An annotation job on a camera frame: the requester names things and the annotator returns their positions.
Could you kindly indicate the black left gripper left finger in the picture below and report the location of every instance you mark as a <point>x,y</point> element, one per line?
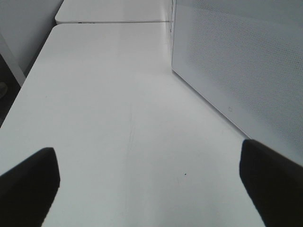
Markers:
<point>28,190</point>

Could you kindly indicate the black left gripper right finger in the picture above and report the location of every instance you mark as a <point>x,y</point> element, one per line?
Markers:
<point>274,183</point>

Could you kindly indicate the white table leg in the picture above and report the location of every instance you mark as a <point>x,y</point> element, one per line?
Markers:
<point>11,62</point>

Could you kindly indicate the white microwave oven body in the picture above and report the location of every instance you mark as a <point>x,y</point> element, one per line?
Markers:
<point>170,10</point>

